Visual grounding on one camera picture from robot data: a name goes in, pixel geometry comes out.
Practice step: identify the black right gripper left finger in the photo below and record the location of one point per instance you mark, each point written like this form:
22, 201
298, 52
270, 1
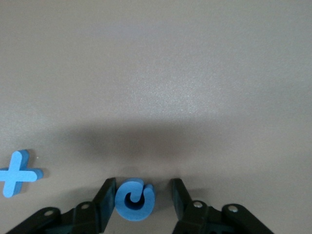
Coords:
104, 207

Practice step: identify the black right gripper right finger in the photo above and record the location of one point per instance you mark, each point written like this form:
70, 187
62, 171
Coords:
181, 207

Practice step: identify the blue foam letter e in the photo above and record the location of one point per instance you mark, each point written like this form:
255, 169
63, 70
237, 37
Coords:
135, 214

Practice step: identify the blue foam letter x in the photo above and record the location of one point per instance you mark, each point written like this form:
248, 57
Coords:
17, 176

